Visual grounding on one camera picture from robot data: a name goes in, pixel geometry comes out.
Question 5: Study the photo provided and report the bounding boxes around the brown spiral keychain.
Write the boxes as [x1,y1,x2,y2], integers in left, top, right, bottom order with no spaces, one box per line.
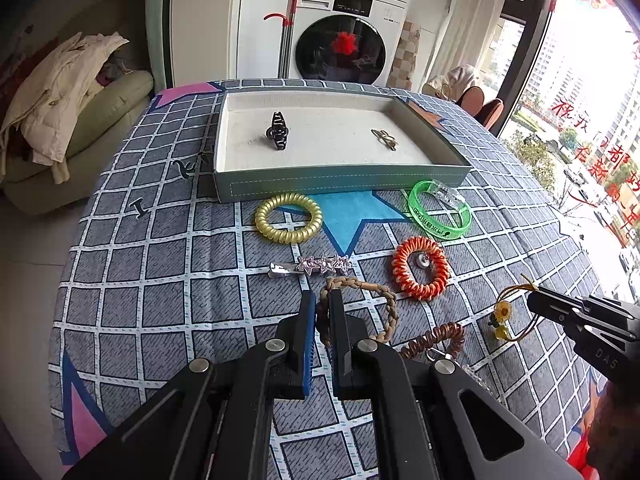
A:
[399,322,467,365]

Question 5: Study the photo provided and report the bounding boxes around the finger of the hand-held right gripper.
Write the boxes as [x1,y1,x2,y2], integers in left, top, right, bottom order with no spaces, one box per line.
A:
[579,295,640,325]
[526,287,640,350]

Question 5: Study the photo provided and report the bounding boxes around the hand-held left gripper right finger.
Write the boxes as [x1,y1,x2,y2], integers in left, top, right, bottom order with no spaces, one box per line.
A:
[327,289,586,480]

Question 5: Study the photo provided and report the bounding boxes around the yellow spiral hair tie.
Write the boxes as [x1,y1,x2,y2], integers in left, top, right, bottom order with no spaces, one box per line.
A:
[254,193,323,246]

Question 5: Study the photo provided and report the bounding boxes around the cream jacket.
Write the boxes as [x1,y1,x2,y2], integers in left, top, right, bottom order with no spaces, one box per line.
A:
[0,31,130,184]

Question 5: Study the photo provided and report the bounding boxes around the grey checked printed blanket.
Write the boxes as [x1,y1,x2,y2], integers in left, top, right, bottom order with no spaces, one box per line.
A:
[47,78,613,480]

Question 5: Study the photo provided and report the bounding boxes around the beige braided hair tie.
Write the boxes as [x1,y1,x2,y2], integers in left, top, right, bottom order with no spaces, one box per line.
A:
[316,276,398,348]

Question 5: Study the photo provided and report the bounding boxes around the pale green sofa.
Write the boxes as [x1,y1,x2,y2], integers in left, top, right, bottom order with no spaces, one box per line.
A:
[0,69,155,216]

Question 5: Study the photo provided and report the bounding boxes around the person's right forearm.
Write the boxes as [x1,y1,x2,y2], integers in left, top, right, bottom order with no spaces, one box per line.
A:
[570,380,640,480]

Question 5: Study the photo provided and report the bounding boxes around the white washing machine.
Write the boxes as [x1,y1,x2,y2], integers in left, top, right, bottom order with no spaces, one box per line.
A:
[289,0,408,86]

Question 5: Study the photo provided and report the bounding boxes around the black hair claw clip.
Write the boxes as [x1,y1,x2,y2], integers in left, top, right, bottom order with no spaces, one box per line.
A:
[264,111,291,152]

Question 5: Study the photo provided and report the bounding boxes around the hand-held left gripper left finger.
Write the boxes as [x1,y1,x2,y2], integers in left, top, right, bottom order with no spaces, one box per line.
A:
[62,290,318,480]

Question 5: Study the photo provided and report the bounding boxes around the clear plastic hair clip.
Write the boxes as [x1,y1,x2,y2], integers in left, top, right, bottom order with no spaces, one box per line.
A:
[427,180,463,211]

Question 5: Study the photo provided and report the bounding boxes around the sunflower yellow hair tie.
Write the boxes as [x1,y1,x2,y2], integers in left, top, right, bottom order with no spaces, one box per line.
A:
[487,274,543,342]

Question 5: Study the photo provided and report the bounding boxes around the dark window frame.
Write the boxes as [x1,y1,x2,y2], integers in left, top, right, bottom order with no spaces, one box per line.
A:
[500,0,576,136]

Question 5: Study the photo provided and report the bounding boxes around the silver star hair clip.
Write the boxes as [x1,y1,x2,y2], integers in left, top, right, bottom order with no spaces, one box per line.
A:
[268,254,353,279]

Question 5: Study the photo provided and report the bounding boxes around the red flower decoration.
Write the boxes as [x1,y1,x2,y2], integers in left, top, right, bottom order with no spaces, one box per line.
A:
[331,31,358,57]

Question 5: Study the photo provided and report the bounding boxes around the red window lettering stickers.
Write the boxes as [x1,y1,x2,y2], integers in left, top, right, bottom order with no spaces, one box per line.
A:
[550,95,640,226]

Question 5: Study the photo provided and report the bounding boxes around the cream cloth on chair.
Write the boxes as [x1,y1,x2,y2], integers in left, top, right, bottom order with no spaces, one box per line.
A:
[422,65,481,101]

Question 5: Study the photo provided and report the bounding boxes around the teal jewelry tray box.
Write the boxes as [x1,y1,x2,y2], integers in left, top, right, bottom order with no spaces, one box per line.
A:
[212,91,473,204]

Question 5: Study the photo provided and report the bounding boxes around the white curtain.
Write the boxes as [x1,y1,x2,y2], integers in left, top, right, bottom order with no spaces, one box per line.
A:
[425,0,521,93]

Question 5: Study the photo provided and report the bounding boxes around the bronze metal hair clip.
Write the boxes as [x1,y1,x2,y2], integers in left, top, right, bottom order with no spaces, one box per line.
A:
[371,128,399,152]

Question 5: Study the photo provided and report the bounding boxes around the grey pole with red hook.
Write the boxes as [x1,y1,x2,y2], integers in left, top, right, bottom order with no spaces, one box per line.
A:
[264,0,297,80]

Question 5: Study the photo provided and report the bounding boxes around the brown chair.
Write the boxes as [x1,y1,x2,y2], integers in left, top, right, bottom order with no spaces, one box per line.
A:
[462,86,488,116]
[477,99,505,133]

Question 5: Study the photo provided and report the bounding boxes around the orange spiral hair tie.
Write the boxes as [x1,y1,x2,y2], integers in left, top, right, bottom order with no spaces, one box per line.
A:
[391,236,449,302]

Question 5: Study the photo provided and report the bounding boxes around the clear crystal hair clip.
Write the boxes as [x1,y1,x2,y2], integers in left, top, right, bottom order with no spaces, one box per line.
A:
[457,362,493,391]

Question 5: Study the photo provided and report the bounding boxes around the green translucent bracelet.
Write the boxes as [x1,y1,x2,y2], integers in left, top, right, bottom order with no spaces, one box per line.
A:
[407,178,473,241]

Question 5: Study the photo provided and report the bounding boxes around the white cabinet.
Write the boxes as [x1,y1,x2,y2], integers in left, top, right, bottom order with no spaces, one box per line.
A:
[235,0,301,81]

